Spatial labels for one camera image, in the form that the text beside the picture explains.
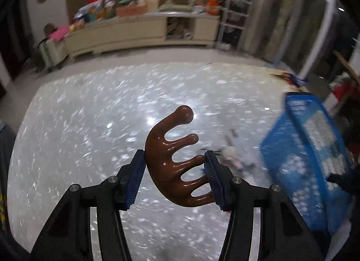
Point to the red cloth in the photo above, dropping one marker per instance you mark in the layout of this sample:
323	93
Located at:
344	89

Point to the blue striped cloth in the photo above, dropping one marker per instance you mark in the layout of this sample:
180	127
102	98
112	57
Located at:
294	79

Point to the beige plastic jar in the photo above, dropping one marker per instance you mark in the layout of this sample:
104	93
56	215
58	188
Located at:
152	2

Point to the person's dark printed shirt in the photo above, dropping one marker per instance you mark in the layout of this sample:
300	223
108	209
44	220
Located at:
5	165

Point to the orange cardboard box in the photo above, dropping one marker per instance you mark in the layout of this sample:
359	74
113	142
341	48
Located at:
130	10

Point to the cream tv cabinet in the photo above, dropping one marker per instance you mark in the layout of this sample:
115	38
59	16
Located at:
118	36

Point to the orange plastic bag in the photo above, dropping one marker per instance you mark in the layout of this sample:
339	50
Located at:
213	6

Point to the brown wooden massage comb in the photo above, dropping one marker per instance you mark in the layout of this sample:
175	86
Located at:
160	154

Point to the white suitcase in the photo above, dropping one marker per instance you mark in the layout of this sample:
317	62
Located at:
53	50

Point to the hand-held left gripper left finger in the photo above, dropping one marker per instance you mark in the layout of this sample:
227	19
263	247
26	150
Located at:
135	176

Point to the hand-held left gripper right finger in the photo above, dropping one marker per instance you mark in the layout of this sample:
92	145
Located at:
213	182

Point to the dark wooden door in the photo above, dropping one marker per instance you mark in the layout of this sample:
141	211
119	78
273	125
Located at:
14	38

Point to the glass sliding door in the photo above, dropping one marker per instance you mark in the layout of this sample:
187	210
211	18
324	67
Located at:
332	24

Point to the wooden chair frame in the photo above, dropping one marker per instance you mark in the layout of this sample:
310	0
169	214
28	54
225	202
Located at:
347	64

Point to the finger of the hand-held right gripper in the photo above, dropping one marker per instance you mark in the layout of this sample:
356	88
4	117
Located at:
339	181

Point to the blue plastic basket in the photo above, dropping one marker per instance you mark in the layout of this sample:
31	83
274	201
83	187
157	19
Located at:
281	148

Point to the patterned curtain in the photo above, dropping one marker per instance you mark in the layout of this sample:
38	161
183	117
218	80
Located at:
287	10

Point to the pink folded item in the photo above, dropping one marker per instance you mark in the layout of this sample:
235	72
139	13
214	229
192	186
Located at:
59	33

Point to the green folded cushion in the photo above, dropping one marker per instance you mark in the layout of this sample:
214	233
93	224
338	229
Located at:
174	7

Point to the cluster of small packets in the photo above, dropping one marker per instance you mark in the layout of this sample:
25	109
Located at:
94	10

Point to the white metal shelf rack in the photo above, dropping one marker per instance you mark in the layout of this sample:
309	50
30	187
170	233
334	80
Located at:
226	24

